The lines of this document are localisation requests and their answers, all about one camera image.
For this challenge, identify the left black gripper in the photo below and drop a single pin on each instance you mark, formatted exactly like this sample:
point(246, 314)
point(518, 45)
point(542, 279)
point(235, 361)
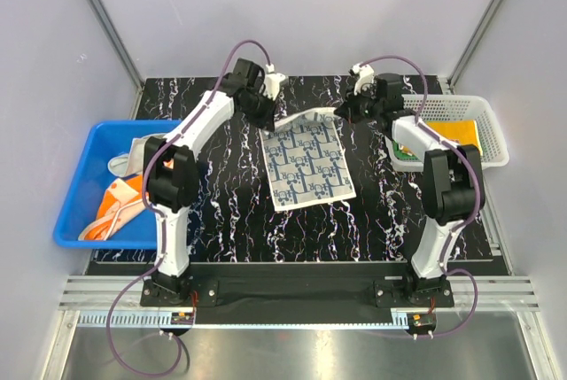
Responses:
point(267, 120)

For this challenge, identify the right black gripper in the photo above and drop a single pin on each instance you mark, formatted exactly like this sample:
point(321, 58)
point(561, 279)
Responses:
point(346, 109)

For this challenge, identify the green microfiber towel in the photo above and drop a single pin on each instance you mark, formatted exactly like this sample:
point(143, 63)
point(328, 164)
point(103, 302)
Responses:
point(459, 131)

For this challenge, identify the blue white patterned towel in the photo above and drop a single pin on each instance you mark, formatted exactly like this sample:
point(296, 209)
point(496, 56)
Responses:
point(305, 161)

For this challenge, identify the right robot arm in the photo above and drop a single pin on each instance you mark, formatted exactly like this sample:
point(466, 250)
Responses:
point(453, 187)

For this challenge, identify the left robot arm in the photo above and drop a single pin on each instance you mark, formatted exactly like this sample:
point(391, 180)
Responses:
point(170, 174)

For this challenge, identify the white perforated plastic basket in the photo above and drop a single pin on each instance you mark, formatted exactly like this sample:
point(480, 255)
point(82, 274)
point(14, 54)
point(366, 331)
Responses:
point(462, 119)

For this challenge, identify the blue plastic bin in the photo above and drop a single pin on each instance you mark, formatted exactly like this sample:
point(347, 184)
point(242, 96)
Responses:
point(91, 178)

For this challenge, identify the cream orange patterned towel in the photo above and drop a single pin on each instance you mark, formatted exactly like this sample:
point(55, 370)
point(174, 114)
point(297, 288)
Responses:
point(122, 200)

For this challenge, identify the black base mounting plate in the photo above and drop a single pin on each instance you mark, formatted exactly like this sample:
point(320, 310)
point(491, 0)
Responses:
point(295, 295)

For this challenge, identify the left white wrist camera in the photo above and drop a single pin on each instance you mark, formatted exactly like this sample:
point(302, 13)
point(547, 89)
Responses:
point(273, 82)

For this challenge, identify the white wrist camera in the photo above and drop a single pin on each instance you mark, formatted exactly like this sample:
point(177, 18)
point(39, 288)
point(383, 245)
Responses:
point(364, 76)
point(273, 82)

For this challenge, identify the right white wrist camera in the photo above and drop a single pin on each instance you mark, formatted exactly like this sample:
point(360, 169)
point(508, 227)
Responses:
point(364, 76)

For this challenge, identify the aluminium frame rail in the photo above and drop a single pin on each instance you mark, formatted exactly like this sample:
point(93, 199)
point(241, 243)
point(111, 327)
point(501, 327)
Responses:
point(114, 300)

